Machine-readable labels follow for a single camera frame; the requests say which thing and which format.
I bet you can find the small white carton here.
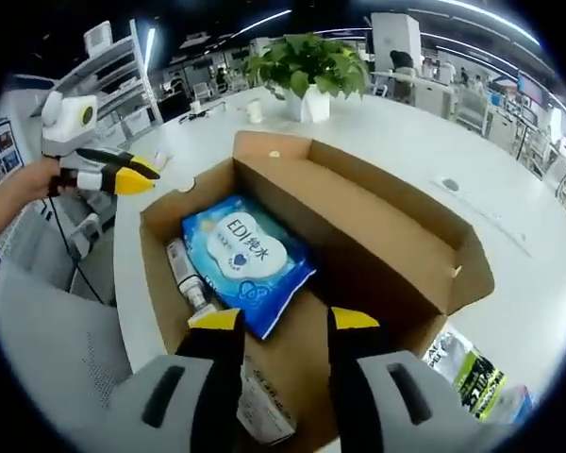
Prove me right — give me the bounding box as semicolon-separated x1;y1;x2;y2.
238;353;298;447

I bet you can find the green potted plant white pot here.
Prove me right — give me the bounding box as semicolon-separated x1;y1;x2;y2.
244;32;372;124

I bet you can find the person's left hand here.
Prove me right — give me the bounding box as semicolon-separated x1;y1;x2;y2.
21;158;67;199

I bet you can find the white pillar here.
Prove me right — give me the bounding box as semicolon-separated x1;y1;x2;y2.
371;12;421;72

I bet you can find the black cable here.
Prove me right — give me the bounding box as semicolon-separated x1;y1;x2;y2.
46;197;106;304

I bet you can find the blue wet wipes soft pack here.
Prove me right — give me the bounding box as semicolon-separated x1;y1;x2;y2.
181;193;318;341

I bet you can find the grey mesh office chair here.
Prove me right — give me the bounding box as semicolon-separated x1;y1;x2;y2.
0;259;138;426

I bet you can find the blue wall poster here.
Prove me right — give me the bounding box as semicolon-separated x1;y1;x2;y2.
0;120;29;265

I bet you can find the white shelf rack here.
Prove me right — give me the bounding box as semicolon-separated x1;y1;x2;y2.
56;18;166;138

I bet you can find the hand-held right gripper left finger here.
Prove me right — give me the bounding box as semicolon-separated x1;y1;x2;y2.
108;309;246;453

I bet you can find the brown cardboard shoe box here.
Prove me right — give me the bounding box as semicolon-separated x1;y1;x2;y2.
139;130;496;449

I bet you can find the white spray bottle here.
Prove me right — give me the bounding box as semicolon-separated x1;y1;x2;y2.
164;238;223;322

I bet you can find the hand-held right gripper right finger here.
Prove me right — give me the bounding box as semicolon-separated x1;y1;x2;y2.
327;305;482;453

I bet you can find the silver green soft pouch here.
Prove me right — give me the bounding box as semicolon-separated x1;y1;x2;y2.
422;328;508;424

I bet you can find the curved ceiling light strip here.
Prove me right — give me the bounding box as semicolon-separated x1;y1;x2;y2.
438;0;543;46

